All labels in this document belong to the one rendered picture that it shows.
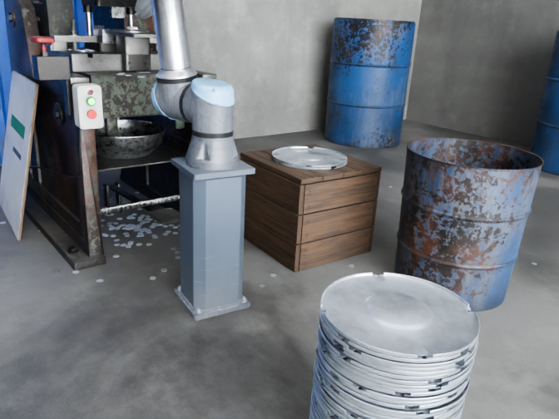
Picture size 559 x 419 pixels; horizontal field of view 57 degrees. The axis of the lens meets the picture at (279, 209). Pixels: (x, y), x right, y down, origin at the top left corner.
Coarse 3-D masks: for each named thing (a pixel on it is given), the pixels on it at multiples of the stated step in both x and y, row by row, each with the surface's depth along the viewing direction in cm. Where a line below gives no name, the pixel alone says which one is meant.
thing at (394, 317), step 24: (336, 288) 104; (360, 288) 104; (384, 288) 105; (408, 288) 105; (432, 288) 106; (360, 312) 96; (384, 312) 95; (408, 312) 96; (432, 312) 97; (456, 312) 98; (360, 336) 89; (384, 336) 89; (408, 336) 89; (432, 336) 90; (456, 336) 90
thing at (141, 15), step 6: (138, 0) 155; (144, 0) 158; (150, 0) 163; (138, 6) 157; (144, 6) 162; (150, 6) 167; (138, 12) 162; (144, 12) 166; (150, 12) 171; (138, 18) 166; (144, 18) 170
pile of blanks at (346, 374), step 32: (320, 320) 97; (320, 352) 97; (352, 352) 88; (320, 384) 99; (352, 384) 89; (384, 384) 86; (416, 384) 85; (448, 384) 87; (320, 416) 99; (352, 416) 92; (384, 416) 88; (416, 416) 88; (448, 416) 91
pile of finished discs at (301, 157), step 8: (272, 152) 201; (280, 152) 202; (288, 152) 203; (296, 152) 204; (304, 152) 202; (312, 152) 202; (320, 152) 206; (328, 152) 206; (336, 152) 207; (280, 160) 189; (288, 160) 191; (296, 160) 192; (304, 160) 192; (312, 160) 192; (320, 160) 193; (328, 160) 194; (336, 160) 195; (344, 160) 195; (304, 168) 185; (312, 168) 185; (320, 168) 185; (328, 168) 186
